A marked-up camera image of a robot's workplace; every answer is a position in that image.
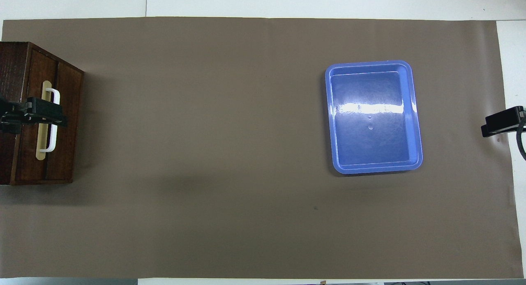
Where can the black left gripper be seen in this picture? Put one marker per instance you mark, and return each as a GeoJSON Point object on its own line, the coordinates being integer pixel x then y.
{"type": "Point", "coordinates": [12, 114]}

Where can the dark wooden cabinet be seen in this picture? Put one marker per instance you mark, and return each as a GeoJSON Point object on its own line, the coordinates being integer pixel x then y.
{"type": "Point", "coordinates": [8, 71]}

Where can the blue plastic tray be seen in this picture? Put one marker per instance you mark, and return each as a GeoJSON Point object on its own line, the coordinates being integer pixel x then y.
{"type": "Point", "coordinates": [374, 145]}

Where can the brown table mat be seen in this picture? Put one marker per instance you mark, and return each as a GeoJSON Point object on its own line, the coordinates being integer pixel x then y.
{"type": "Point", "coordinates": [246, 153]}

